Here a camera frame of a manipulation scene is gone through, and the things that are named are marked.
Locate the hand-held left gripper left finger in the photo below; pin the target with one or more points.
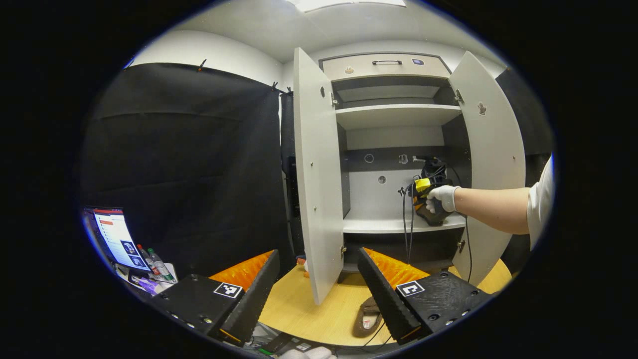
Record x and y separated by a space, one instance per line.
256 299

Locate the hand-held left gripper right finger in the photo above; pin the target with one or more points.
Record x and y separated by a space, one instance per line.
386 299

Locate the white shoe cabinet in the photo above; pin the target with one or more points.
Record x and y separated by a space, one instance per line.
394 137

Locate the white cabinet door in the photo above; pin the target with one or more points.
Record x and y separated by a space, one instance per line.
319 174
491 139

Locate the white cabinet shelf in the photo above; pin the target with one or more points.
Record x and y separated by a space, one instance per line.
374 222
394 117

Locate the black flat device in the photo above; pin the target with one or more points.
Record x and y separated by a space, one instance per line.
279 343

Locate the white plush toy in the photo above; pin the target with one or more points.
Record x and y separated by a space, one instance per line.
301 262

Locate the green cap bottle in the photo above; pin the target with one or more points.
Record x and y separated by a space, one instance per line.
162 269

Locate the purple packet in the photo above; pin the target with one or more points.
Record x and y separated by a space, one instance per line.
149 285

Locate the red cap bottle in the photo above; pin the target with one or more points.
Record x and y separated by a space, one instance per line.
149 264

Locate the white shirt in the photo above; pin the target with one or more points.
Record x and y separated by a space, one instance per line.
541 204

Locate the black backdrop cloth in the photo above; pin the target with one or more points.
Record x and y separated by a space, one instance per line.
189 164

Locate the computer monitor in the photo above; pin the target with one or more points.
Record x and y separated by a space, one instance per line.
114 234

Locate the ceiling light panel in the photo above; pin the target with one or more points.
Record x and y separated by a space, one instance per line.
344 4

